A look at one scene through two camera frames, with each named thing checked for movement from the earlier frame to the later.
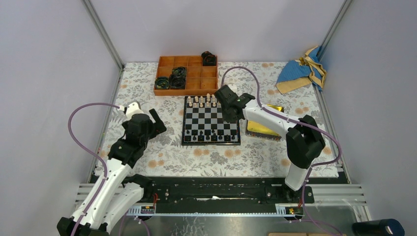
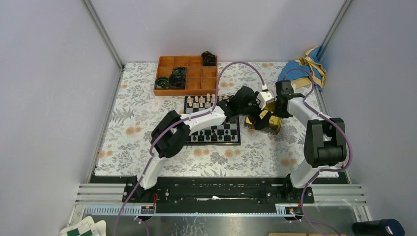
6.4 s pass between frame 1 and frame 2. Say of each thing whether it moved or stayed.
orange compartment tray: stayed
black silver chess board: stayed
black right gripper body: moved
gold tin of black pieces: moved
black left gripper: moved
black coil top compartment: stayed
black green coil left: stayed
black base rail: stayed
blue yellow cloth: stayed
